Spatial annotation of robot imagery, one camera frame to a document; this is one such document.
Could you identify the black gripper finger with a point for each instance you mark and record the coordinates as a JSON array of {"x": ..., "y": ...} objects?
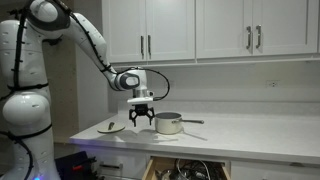
[
  {"x": 132, "y": 116},
  {"x": 151, "y": 116}
]

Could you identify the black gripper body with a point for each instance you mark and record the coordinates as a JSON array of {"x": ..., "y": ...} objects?
[{"x": 141, "y": 110}]

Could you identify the wooden drawer with cables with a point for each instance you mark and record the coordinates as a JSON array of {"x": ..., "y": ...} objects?
[{"x": 164, "y": 168}]

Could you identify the white cupboard door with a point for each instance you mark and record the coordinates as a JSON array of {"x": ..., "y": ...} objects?
[
  {"x": 223, "y": 28},
  {"x": 285, "y": 26},
  {"x": 124, "y": 29},
  {"x": 170, "y": 29}
]

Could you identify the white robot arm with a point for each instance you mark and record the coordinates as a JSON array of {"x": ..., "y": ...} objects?
[{"x": 27, "y": 108}]

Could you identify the cream pot lid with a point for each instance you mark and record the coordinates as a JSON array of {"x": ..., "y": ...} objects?
[{"x": 111, "y": 127}]

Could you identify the white drawer front left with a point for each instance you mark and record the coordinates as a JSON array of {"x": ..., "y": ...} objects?
[{"x": 119, "y": 163}]

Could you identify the black red tool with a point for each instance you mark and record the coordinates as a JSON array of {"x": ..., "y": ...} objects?
[{"x": 77, "y": 166}]

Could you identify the white wall outlet right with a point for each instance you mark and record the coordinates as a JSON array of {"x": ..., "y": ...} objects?
[{"x": 272, "y": 83}]

